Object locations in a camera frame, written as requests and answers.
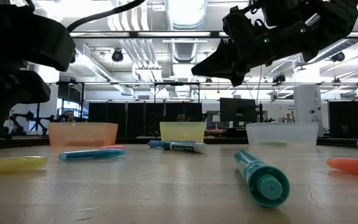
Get yellow translucent plastic bin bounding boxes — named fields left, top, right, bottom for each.
left=159, top=121, right=207, bottom=143

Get black computer monitor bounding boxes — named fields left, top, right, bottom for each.
left=219, top=97, right=258, bottom=124

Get green slim highlighter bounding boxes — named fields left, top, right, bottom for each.
left=259, top=141, right=289, bottom=147

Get black partition panel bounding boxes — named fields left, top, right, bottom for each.
left=328, top=100, right=358, bottom=139

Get yellow slim highlighter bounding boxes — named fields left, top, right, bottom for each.
left=0, top=156, right=48, bottom=175

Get orange translucent plastic bin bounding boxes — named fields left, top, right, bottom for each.
left=47, top=122, right=119, bottom=147

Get teal fat marker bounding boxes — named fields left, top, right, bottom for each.
left=234, top=149, right=291, bottom=208

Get white ceiling pipes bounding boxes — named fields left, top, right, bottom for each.
left=109, top=0, right=164, bottom=83

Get silver ceiling air duct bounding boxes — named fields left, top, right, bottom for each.
left=165, top=0, right=208, bottom=63
left=305, top=18, right=358, bottom=65

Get green dry erase marker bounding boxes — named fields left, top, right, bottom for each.
left=162, top=141, right=208, bottom=154

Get black partition wall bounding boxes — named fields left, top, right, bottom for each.
left=88, top=101, right=203, bottom=139

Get black overhead frame bar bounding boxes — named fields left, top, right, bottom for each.
left=67, top=30, right=358, bottom=39

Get teal slim highlighter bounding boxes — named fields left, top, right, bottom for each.
left=58, top=148, right=127, bottom=161

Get orange slim highlighter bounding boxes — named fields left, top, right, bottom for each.
left=326, top=157, right=358, bottom=179

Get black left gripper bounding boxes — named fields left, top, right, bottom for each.
left=0, top=58, right=51, bottom=160

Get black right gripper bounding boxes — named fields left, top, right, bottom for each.
left=191, top=30, right=287, bottom=87

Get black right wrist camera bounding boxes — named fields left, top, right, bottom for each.
left=223, top=8, right=263, bottom=47

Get white pillar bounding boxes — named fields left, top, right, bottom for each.
left=293, top=85, right=324, bottom=138

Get clear plastic bin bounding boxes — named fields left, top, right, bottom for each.
left=246, top=122, right=319, bottom=146

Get black ceiling camera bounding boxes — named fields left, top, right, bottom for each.
left=111, top=49, right=125, bottom=63
left=330, top=51, right=346, bottom=63
left=272, top=73, right=287, bottom=85

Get pink slim highlighter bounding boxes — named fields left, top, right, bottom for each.
left=99, top=144, right=126, bottom=151

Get black background rig frame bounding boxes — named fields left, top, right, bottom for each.
left=47, top=80, right=358, bottom=124

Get black camera cable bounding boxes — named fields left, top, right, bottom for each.
left=66, top=0, right=147, bottom=32

